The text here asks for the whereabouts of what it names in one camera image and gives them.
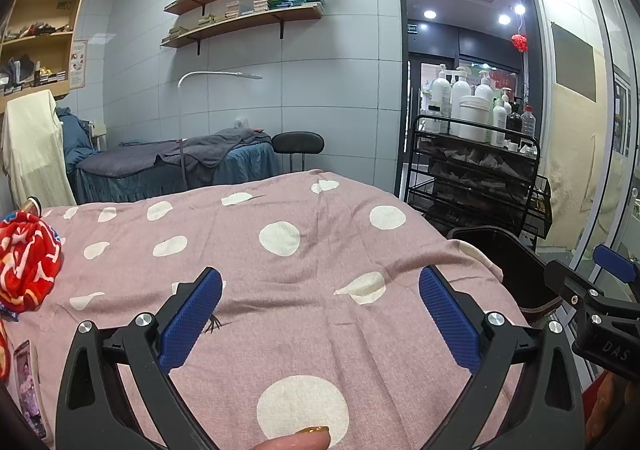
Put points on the cream towel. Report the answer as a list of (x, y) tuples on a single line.
[(35, 150)]

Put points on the black rolling cart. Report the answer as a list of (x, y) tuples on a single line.
[(475, 180)]

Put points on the black stool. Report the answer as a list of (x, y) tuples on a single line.
[(298, 142)]

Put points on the clear plastic bottle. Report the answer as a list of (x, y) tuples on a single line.
[(528, 122)]

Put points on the white arched lamp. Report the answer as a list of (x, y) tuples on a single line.
[(215, 74)]

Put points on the blue cloth pile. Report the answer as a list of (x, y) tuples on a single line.
[(75, 135)]

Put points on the smartphone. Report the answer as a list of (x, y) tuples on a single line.
[(27, 390)]

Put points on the slim white bottle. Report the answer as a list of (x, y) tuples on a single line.
[(499, 122)]

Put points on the wooden wall cabinet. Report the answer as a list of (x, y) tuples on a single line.
[(75, 20)]

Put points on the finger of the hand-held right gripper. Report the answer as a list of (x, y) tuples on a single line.
[(567, 277), (617, 262)]

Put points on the round ceiling light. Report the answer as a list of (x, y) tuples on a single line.
[(504, 19), (430, 14), (520, 9)]

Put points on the glass sliding door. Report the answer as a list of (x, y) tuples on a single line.
[(580, 130)]

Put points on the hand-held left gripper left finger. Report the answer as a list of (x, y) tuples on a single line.
[(192, 315)]

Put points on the black trash bin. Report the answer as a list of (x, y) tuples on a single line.
[(505, 255)]

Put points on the blue covered massage bed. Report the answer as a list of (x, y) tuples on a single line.
[(250, 160)]

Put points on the red hanging ornament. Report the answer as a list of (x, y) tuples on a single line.
[(520, 42)]

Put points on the person's right hand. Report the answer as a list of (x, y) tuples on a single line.
[(607, 405)]

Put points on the tall white pump bottle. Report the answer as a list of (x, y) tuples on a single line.
[(461, 86), (441, 100)]

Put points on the wall poster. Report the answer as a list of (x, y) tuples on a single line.
[(79, 64)]

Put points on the grey blanket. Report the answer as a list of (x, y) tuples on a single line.
[(150, 155)]

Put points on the white jar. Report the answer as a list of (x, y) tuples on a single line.
[(474, 120)]

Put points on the pink polka dot blanket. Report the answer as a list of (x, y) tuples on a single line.
[(310, 310)]

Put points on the gold round metal object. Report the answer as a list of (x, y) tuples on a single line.
[(32, 205)]

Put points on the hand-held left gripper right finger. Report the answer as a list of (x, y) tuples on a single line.
[(450, 317)]

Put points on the dark brown bottle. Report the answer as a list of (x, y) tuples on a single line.
[(514, 122)]

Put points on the red patterned cloth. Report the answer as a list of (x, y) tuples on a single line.
[(30, 255)]

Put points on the small white cabinet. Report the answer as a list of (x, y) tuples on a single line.
[(99, 136)]

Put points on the person's left hand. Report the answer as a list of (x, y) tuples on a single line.
[(290, 442)]

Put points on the small clear bottle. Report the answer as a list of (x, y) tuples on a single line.
[(432, 120)]

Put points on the row of small boxes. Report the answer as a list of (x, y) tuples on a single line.
[(45, 78)]

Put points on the small white pump bottle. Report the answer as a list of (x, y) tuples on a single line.
[(506, 101)]

